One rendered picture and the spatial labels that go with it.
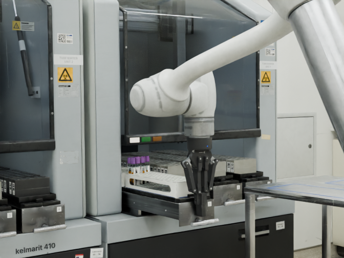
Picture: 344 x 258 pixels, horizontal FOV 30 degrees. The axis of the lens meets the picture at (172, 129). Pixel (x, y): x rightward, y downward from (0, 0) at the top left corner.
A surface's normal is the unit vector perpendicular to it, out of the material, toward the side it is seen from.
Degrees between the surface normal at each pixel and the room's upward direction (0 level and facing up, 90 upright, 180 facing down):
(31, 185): 90
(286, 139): 90
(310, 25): 82
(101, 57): 90
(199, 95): 87
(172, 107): 141
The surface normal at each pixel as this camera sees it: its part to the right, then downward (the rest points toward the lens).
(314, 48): -0.73, 0.02
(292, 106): 0.58, 0.04
